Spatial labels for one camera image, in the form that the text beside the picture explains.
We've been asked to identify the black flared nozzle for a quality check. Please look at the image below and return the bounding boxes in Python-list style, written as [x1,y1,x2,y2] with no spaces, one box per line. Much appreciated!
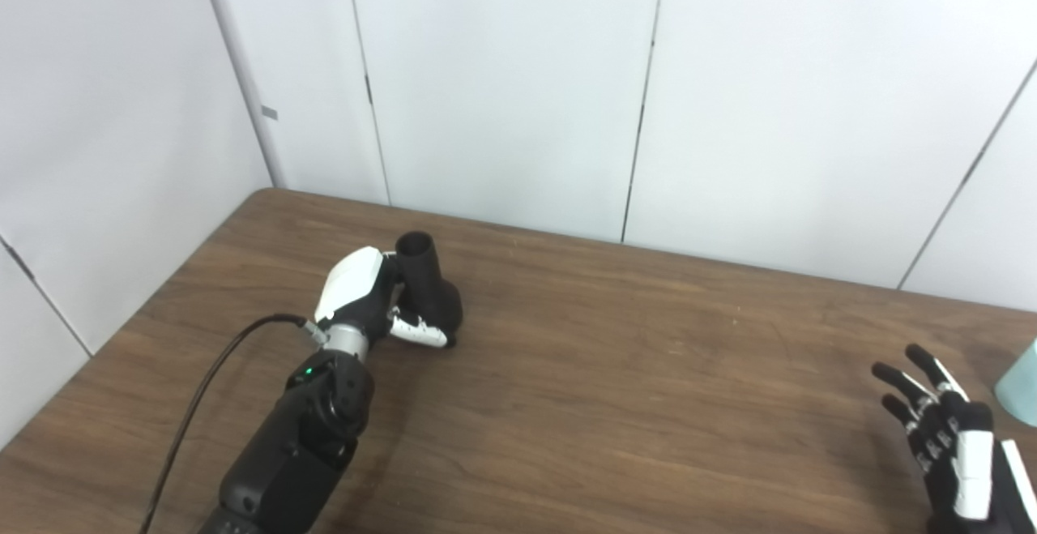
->
[393,231,464,348]

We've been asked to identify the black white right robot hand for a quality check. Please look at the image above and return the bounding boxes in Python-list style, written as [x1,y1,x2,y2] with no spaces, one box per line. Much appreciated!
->
[871,344,1037,534]

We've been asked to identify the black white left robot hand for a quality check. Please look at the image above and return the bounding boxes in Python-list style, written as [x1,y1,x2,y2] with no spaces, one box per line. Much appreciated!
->
[314,246,456,350]

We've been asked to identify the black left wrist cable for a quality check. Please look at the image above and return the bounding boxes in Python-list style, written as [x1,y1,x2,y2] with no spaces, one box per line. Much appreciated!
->
[139,314,329,534]

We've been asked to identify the white corner post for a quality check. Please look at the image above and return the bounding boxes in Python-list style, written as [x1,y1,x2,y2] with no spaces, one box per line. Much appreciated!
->
[194,0,288,190]

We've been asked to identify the light-blue hose piece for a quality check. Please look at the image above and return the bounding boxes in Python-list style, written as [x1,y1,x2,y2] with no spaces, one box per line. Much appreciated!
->
[994,338,1037,428]

